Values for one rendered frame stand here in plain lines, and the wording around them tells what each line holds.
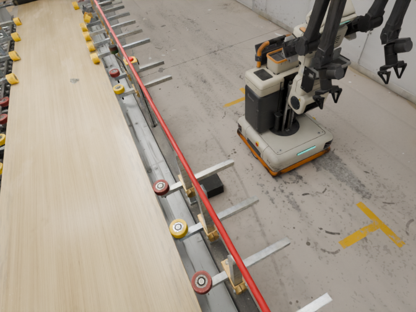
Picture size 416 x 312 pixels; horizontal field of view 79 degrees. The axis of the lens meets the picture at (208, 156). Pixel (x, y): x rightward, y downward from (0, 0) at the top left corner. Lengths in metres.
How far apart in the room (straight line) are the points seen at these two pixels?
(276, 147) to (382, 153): 1.05
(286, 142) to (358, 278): 1.12
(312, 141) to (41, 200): 1.98
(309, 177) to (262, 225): 0.63
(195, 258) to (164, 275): 0.33
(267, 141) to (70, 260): 1.69
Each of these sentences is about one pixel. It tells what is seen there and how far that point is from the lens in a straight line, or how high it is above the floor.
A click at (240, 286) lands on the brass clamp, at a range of 1.15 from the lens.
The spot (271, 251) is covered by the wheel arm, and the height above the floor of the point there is 0.83.
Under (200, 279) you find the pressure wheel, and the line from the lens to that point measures 1.08.
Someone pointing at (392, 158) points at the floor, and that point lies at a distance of 2.84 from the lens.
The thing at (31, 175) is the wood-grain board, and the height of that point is 0.90.
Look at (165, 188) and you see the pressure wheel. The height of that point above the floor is 0.91.
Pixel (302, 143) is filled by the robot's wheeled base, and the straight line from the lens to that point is 2.31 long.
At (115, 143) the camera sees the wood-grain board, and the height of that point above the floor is 0.90.
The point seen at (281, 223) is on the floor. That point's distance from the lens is 2.18.
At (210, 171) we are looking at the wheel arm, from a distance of 1.37.
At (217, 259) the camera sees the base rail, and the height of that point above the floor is 0.70.
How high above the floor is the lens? 1.95
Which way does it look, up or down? 50 degrees down
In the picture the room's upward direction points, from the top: 10 degrees counter-clockwise
